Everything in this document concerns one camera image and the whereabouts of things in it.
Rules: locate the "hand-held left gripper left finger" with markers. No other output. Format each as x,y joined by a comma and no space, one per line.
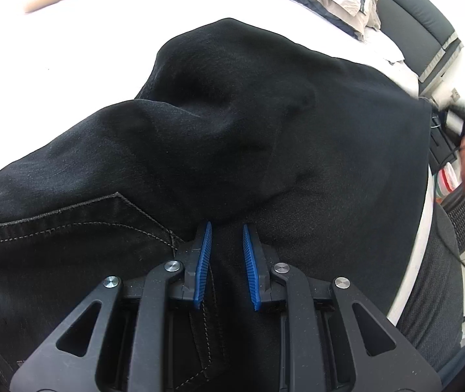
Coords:
202,265

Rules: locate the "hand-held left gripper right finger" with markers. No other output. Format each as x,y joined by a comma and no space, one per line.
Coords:
252,267

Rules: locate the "white bed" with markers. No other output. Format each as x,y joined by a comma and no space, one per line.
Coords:
93,49

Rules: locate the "black ribbed grille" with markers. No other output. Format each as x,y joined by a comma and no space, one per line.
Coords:
463,220

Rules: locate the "grey upholstered headboard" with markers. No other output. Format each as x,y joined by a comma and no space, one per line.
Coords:
412,24

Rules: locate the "black denim pants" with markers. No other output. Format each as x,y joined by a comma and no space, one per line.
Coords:
216,130

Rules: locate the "wall socket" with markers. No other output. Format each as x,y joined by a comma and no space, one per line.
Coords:
455,94

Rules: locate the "striped cloth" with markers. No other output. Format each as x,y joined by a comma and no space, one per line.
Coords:
448,181

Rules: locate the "white pillow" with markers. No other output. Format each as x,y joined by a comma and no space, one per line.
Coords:
388,51

